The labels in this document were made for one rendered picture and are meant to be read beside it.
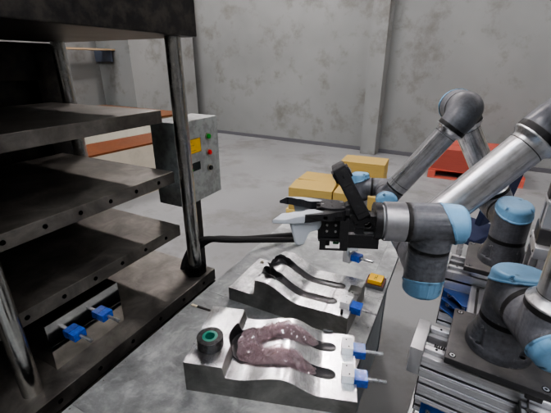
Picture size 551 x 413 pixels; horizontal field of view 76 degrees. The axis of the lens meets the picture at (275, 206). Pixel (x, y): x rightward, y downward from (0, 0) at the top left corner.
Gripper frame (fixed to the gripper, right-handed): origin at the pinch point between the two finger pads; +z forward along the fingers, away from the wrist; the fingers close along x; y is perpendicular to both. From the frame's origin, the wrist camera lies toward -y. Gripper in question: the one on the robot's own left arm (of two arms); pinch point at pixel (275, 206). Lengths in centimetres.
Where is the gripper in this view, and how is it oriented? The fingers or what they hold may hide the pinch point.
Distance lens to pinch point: 67.9
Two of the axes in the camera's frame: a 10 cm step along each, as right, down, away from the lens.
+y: -0.1, 9.7, 2.5
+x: 1.0, -2.5, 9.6
